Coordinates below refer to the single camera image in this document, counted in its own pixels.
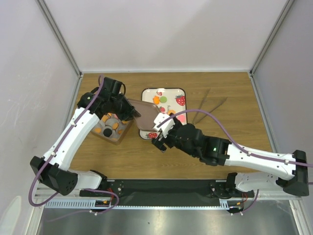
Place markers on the black sandwich cookie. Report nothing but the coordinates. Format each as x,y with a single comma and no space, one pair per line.
107,132

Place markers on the orange flower swirl cookie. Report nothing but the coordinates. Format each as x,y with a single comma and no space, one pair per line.
98,130

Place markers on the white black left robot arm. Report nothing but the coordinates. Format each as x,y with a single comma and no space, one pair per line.
52,169

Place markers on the rose gold tin lid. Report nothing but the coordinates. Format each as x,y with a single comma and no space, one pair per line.
147,114

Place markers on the orange dotted biscuit upper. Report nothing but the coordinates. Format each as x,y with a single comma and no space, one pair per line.
171,112

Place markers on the white strawberry print tray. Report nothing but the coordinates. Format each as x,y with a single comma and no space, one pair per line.
176,100

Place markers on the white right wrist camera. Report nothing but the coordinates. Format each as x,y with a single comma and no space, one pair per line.
164,123

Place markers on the aluminium frame post left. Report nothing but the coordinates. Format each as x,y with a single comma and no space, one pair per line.
58,35

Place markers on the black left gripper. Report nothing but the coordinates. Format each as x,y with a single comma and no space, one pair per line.
129,112

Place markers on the aluminium frame post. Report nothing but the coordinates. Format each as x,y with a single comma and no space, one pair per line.
277,25
58,35

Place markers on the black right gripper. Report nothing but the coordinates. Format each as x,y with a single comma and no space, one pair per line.
159,142

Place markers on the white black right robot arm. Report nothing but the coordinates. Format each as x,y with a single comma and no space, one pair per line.
273,170

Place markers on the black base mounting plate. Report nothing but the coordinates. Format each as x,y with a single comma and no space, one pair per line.
170,189

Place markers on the pink sandwich cookie right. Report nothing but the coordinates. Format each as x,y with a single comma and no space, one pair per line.
181,118

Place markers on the steel slotted serving tongs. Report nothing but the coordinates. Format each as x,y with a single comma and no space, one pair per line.
208,104

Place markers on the aluminium frame post right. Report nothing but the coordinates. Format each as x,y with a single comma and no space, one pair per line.
277,25

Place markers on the orange scalloped cookie lower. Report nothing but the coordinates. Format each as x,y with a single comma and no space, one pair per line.
105,118

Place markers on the rose gold cookie tin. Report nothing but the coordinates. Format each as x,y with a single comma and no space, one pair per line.
111,128

